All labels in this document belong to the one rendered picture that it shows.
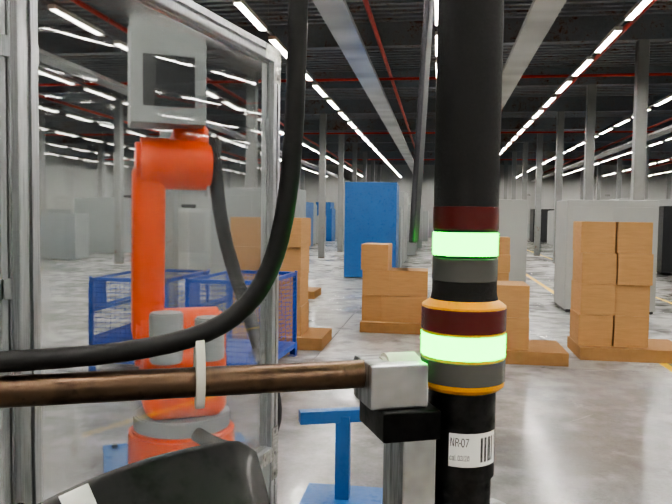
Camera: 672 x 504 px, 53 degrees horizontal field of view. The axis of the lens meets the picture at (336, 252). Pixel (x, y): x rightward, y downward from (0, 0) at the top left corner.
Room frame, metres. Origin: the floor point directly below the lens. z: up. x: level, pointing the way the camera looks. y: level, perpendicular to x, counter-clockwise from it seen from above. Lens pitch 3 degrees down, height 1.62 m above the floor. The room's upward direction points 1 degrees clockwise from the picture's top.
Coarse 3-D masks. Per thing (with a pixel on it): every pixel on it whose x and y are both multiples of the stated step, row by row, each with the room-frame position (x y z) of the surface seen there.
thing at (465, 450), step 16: (432, 400) 0.35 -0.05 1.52; (448, 400) 0.34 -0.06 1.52; (464, 400) 0.33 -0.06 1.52; (480, 400) 0.34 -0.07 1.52; (448, 416) 0.34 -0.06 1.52; (464, 416) 0.33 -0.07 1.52; (480, 416) 0.34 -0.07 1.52; (448, 432) 0.34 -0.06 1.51; (464, 432) 0.33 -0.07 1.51; (480, 432) 0.34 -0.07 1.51; (448, 448) 0.34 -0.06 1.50; (464, 448) 0.33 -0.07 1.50; (480, 448) 0.34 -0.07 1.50; (448, 464) 0.34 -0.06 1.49; (464, 464) 0.33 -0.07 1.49; (480, 464) 0.34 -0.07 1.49; (448, 480) 0.34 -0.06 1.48; (464, 480) 0.33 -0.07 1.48; (480, 480) 0.34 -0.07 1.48; (448, 496) 0.34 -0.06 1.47; (464, 496) 0.34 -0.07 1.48; (480, 496) 0.34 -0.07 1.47
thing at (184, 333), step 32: (288, 0) 0.33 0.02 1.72; (288, 32) 0.33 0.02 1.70; (288, 64) 0.33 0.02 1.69; (288, 96) 0.32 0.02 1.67; (288, 128) 0.32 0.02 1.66; (288, 160) 0.32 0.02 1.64; (288, 192) 0.32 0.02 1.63; (288, 224) 0.32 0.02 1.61; (256, 288) 0.32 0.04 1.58; (224, 320) 0.32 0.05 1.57; (0, 352) 0.29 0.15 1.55; (32, 352) 0.29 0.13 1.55; (64, 352) 0.30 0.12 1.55; (96, 352) 0.30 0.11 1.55; (128, 352) 0.30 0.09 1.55; (160, 352) 0.31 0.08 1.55
